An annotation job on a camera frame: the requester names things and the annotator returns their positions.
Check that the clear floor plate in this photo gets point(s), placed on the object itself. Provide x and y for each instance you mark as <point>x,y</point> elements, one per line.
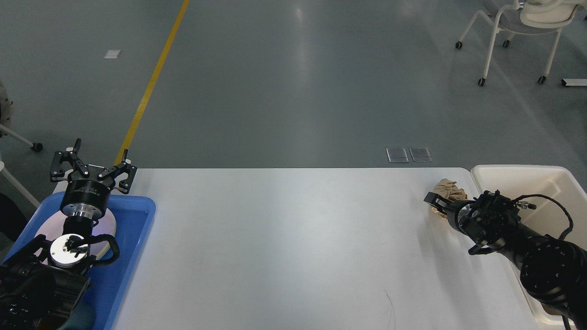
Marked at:
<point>397,155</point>
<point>420,154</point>

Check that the brown paper ball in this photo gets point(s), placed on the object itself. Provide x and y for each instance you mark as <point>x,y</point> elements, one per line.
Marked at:
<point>449,190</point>

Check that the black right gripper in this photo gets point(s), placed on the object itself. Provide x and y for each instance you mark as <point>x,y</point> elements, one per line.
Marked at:
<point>458,212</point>

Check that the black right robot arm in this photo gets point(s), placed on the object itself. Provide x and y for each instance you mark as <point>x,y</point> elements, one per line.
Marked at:
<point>552,270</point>

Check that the left clear floor plate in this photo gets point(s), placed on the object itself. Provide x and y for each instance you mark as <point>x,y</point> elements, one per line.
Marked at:
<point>397,155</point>

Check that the white rolling chair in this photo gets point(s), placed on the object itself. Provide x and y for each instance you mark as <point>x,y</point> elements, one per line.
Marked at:
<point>524,17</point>

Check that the right clear floor plate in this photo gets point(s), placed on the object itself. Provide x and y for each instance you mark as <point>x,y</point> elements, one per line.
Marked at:
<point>420,154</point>

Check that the chair leg with caster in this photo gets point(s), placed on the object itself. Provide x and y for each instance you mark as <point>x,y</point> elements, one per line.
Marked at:
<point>5,131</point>

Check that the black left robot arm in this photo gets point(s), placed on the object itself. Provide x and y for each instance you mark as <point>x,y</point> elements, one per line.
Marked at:
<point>48,278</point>

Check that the beige plastic bin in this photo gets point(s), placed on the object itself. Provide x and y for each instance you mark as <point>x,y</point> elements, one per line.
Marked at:
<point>552,181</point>

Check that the dark teal mug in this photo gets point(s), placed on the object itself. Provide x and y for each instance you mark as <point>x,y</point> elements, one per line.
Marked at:
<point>82,317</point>

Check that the pink plate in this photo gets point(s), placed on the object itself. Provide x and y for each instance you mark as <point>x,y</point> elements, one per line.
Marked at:
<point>52,227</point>

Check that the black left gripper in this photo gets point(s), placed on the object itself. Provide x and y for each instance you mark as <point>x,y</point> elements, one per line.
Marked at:
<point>87,195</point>

